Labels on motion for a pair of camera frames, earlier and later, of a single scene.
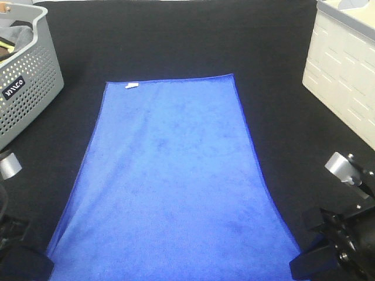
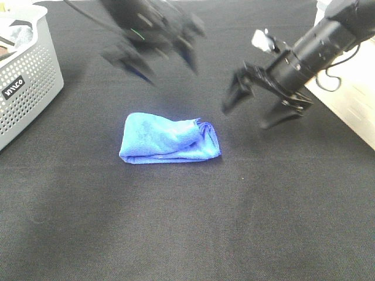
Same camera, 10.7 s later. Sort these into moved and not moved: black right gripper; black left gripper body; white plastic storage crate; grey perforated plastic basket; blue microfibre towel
Moved: black right gripper; black left gripper body; blue microfibre towel
Not moved: white plastic storage crate; grey perforated plastic basket
